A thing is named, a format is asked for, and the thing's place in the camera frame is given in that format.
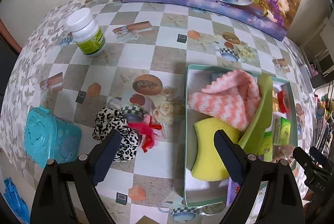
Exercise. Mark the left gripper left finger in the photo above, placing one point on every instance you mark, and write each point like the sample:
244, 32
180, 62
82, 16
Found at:
52, 201

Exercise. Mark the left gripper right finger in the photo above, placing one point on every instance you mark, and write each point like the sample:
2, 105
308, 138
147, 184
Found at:
282, 201

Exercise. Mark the purple cartoon snack packet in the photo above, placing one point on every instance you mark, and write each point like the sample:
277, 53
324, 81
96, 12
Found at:
232, 191

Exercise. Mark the small green tissue box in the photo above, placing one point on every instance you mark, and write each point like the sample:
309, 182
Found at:
282, 132

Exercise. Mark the lime green cloth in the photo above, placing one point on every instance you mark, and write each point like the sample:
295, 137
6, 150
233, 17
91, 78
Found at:
253, 136

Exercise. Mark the red tape roll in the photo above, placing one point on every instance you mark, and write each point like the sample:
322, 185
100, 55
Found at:
283, 102

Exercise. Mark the red pink chenille scrunchies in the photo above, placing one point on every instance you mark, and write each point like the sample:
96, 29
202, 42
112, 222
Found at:
148, 129

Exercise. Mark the yellow sponge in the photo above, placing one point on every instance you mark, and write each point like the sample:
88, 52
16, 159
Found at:
208, 165

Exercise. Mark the pink white zigzag towel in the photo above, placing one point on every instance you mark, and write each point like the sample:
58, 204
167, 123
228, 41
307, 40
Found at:
233, 98

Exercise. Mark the blue face mask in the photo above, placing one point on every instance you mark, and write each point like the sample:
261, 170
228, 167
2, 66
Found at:
215, 75

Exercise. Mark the beige pink fabric scrunchie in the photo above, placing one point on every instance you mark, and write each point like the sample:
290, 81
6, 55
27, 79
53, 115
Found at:
283, 152

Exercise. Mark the green tissue pack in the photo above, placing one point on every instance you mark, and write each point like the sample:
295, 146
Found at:
265, 152

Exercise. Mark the person's right hand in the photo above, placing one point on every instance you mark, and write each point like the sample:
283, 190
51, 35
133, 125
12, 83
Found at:
314, 204

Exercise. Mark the teal plastic container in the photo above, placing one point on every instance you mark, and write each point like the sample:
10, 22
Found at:
47, 137

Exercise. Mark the cluttered items pile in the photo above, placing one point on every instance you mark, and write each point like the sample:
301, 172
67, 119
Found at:
323, 129

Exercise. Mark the grey floral bedsheet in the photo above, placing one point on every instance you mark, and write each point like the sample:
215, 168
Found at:
24, 81

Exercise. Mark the white green pill bottle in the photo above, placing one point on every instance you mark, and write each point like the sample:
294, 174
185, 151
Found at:
86, 32

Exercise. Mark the checkered patterned tablecloth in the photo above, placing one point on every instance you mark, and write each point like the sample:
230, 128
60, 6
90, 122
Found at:
148, 47

